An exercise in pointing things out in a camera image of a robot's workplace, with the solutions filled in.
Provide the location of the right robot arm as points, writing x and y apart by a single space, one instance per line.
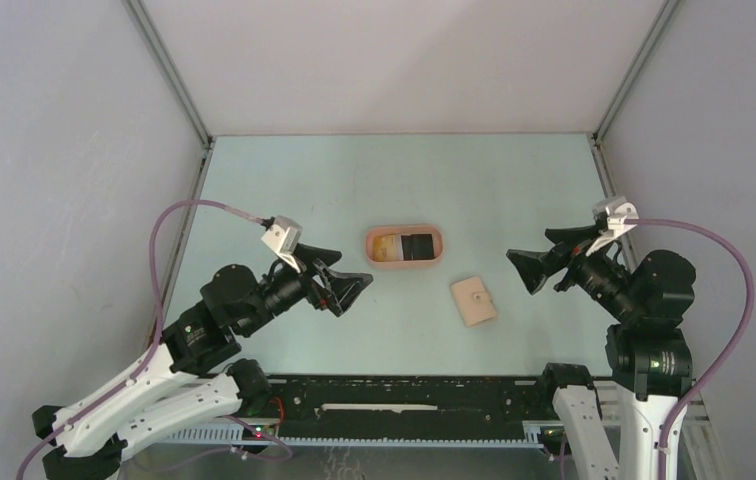
650 362

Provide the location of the pink plastic tray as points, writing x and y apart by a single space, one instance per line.
422 243

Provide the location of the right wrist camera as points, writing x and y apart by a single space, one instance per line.
615 217

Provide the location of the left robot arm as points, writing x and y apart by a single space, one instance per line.
192 373

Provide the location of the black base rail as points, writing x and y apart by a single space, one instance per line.
406 406

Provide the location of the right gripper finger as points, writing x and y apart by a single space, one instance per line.
574 235
535 268

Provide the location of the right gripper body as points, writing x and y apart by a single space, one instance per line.
601 275

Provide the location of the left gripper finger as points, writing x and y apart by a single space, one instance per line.
308 255
338 291

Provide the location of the yellow card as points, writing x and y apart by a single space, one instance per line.
388 248

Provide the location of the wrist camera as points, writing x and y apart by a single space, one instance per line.
282 236
615 217

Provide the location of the white cable duct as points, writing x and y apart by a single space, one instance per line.
228 435

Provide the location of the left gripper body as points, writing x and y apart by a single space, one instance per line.
295 287

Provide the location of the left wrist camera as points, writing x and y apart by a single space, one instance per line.
282 236

